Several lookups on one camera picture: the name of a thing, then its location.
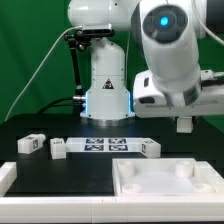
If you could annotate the white plate with markers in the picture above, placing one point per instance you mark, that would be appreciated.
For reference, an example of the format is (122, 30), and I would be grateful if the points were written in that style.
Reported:
(103, 145)

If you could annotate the grey mounted camera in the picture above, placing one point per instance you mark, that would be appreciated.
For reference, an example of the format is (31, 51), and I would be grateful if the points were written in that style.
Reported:
(101, 29)

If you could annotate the white square tabletop part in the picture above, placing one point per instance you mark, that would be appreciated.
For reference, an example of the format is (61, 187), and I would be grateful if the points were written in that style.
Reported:
(165, 177)

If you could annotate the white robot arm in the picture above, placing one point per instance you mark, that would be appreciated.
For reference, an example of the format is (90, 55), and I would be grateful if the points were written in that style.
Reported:
(166, 32)

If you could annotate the white U-shaped obstacle frame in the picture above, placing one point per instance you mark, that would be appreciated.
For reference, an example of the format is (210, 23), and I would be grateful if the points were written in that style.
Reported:
(101, 209)

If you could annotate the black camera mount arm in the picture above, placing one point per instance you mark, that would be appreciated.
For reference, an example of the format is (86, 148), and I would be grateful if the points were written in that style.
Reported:
(79, 42)

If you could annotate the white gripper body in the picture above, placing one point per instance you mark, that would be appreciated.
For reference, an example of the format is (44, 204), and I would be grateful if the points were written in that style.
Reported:
(149, 102)

